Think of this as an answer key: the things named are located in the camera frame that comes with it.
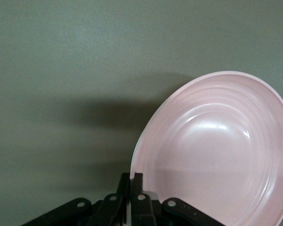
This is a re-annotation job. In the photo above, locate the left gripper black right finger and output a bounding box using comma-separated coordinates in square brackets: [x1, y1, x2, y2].
[131, 173, 227, 226]

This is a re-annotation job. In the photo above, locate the table cover cloth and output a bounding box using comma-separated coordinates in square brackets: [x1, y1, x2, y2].
[0, 0, 283, 226]

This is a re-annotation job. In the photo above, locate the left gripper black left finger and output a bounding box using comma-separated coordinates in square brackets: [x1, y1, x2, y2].
[25, 173, 130, 226]

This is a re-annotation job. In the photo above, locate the pink plate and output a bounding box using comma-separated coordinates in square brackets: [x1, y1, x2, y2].
[130, 70, 283, 226]

